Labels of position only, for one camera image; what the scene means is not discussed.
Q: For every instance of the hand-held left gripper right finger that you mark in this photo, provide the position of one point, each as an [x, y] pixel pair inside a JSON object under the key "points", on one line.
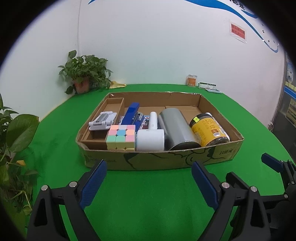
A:
{"points": [[204, 183]]}

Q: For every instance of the white phone stand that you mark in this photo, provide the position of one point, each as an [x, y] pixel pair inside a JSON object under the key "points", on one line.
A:
{"points": [[101, 119]]}

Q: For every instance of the large leafy green plant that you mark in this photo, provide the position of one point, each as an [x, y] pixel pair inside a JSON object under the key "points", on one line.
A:
{"points": [[20, 129]]}

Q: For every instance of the white lint remover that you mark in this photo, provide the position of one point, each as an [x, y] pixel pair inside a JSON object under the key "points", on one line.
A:
{"points": [[150, 139]]}

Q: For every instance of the large cardboard box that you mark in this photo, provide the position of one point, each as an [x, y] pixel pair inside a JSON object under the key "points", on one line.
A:
{"points": [[161, 160]]}

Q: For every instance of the red wall sign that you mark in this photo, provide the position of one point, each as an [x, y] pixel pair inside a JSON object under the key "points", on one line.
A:
{"points": [[238, 31]]}

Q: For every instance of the green tablecloth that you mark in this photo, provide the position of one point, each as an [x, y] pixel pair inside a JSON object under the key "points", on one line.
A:
{"points": [[150, 204]]}

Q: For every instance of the silver metal can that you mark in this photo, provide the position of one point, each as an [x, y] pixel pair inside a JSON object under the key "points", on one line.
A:
{"points": [[173, 125]]}

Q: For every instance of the yellow label jar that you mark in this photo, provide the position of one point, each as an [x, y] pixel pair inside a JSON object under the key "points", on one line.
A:
{"points": [[208, 132]]}

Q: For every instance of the glass door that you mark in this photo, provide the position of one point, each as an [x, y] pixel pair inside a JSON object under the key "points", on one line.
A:
{"points": [[289, 104]]}

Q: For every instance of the small cardboard tray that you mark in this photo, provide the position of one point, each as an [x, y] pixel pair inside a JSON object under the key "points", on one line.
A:
{"points": [[113, 106]]}

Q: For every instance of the blue stapler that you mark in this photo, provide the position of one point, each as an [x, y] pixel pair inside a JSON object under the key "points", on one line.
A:
{"points": [[131, 113]]}

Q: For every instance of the blue wall decal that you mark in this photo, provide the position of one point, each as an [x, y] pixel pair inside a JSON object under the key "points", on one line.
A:
{"points": [[251, 15]]}

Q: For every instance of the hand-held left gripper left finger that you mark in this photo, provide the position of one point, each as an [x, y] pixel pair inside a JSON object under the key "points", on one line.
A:
{"points": [[93, 183]]}

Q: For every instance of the small orange jar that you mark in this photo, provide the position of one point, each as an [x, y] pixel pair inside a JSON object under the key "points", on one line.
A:
{"points": [[192, 80]]}

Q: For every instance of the colourful printed box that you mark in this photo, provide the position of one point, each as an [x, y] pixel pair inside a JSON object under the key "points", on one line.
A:
{"points": [[144, 121]]}

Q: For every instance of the potted plant in brown pot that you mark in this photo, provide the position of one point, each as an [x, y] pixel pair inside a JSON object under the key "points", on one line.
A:
{"points": [[85, 67]]}

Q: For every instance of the pastel puzzle cube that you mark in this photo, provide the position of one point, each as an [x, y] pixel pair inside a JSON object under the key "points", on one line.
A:
{"points": [[120, 139]]}

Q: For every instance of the white remote control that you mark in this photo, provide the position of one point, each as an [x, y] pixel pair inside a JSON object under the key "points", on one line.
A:
{"points": [[214, 91]]}

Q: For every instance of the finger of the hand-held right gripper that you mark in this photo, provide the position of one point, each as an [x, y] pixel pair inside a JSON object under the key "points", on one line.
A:
{"points": [[237, 180], [271, 162]]}

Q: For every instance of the yellow cloth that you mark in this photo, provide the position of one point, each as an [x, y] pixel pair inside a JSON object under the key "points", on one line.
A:
{"points": [[116, 85]]}

